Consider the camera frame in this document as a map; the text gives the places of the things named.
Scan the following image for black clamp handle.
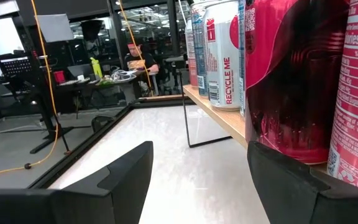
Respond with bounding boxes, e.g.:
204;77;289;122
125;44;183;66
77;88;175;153
91;114;116;133

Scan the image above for silver can red mark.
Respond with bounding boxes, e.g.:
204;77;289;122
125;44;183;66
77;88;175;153
203;0;241;112

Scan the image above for black tripod stand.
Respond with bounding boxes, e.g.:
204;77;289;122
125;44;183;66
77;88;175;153
53;113;75;156

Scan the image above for yellow cable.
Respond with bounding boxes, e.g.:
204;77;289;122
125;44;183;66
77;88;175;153
117;0;154;96
0;0;59;180

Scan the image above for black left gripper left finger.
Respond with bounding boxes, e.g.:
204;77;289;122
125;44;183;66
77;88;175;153
0;140;155;224

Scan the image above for person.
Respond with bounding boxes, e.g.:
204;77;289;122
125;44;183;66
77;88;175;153
123;40;160;97

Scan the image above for red box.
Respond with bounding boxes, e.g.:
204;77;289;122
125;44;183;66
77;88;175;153
53;70;67;85

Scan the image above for dented red Coca-Cola can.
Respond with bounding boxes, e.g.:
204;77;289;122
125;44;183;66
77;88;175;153
244;0;351;166

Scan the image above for light blue Red Bull can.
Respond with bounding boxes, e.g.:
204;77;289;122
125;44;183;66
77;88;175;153
190;1;209;98

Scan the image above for green bottle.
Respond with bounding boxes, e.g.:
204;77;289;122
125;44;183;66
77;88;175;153
89;57;103;80

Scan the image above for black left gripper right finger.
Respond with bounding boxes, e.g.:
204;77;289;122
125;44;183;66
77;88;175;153
246;140;358;224

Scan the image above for grey panel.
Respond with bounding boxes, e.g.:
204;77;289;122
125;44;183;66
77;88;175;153
35;13;75;44

